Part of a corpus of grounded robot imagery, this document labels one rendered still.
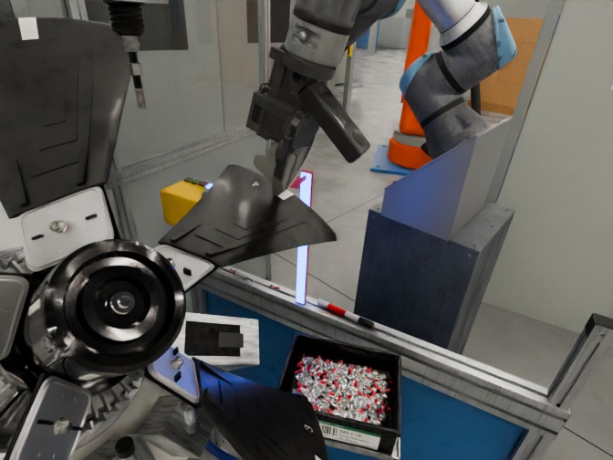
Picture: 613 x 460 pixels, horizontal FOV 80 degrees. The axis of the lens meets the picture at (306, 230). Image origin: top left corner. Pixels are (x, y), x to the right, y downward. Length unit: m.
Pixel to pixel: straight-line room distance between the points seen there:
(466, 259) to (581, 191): 1.30
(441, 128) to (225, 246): 0.65
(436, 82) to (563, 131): 1.19
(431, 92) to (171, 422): 0.85
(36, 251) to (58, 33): 0.26
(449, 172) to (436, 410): 0.53
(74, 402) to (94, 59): 0.36
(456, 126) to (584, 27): 1.15
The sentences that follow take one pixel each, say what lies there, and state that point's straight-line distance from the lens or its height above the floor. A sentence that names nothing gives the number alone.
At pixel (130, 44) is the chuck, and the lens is 0.38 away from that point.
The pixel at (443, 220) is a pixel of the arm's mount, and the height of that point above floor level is 1.05.
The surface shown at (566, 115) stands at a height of 1.12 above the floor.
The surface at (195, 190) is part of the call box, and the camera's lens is 0.93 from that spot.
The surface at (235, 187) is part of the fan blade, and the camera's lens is 0.61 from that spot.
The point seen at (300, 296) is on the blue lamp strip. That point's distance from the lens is 0.86.
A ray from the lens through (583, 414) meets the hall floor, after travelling 2.16.
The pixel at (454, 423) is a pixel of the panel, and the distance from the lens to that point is 0.97.
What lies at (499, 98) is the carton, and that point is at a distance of 8.37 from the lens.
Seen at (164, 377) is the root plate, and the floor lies 1.14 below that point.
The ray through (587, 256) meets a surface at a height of 0.47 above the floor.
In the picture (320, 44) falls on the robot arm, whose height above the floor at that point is 1.42.
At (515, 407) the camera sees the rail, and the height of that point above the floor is 0.82.
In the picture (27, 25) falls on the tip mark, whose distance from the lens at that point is 0.57.
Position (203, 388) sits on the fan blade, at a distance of 0.44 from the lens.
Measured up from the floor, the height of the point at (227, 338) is 1.02.
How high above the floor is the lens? 1.45
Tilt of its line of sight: 30 degrees down
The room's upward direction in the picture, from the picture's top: 3 degrees clockwise
